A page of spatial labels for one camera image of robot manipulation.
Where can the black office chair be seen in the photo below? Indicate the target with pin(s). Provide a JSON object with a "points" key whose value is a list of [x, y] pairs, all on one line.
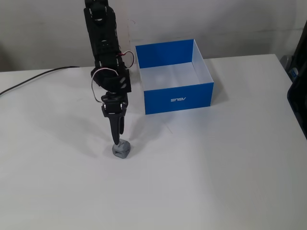
{"points": [[299, 95]]}

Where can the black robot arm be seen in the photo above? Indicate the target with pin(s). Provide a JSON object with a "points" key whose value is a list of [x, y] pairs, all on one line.
{"points": [[103, 45]]}

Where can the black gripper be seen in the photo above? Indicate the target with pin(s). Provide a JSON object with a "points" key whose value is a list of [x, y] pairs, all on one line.
{"points": [[112, 106]]}

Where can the gray 3D-printed block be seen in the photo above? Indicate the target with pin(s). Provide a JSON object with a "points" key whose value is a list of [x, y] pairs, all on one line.
{"points": [[122, 152]]}

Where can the light gray rounded object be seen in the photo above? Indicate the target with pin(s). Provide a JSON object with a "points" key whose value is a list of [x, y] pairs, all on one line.
{"points": [[289, 67]]}

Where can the blue and white cardboard box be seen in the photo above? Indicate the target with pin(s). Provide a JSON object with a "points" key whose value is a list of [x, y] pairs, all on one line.
{"points": [[177, 98]]}

